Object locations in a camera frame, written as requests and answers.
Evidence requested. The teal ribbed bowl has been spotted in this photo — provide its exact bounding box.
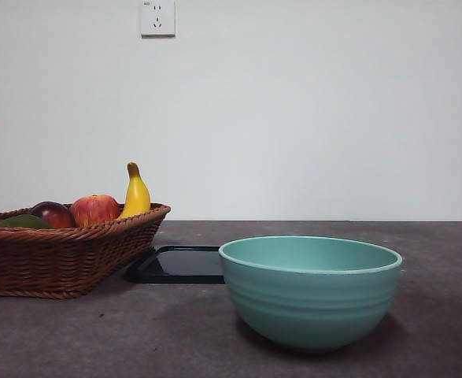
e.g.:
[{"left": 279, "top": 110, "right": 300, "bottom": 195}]
[{"left": 218, "top": 235, "right": 404, "bottom": 353}]

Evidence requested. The green avocado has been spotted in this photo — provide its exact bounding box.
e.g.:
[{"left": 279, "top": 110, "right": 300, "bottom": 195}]
[{"left": 0, "top": 213, "right": 53, "bottom": 230}]

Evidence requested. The black rectangular tray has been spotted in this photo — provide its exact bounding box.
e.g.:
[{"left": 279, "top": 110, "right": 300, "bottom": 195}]
[{"left": 123, "top": 244, "right": 226, "bottom": 285}]

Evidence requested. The yellow banana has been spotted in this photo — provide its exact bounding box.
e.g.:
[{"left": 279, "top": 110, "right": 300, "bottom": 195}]
[{"left": 116, "top": 161, "right": 152, "bottom": 220}]

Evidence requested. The red apple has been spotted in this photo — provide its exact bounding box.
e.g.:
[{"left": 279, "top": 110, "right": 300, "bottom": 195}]
[{"left": 70, "top": 194, "right": 122, "bottom": 228}]

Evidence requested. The dark red plum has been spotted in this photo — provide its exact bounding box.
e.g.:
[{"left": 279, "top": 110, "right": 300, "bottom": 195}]
[{"left": 29, "top": 201, "right": 77, "bottom": 229}]

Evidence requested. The brown wicker basket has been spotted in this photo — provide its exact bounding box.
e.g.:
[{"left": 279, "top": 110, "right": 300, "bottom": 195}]
[{"left": 0, "top": 202, "right": 172, "bottom": 299}]

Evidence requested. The white wall socket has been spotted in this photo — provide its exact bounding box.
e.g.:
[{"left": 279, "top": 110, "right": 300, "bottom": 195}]
[{"left": 140, "top": 0, "right": 176, "bottom": 39}]

